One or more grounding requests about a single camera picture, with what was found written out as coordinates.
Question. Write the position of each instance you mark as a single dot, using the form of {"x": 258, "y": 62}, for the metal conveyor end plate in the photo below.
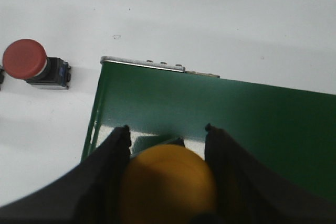
{"x": 153, "y": 65}

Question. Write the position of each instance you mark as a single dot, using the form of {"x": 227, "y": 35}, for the green conveyor belt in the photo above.
{"x": 291, "y": 131}

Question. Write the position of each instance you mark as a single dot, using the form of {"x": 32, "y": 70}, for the red mushroom push button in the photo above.
{"x": 26, "y": 60}

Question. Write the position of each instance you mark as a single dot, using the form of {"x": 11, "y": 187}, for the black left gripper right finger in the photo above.
{"x": 250, "y": 192}

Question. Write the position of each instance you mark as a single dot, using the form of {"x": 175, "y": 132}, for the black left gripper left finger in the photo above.
{"x": 88, "y": 193}

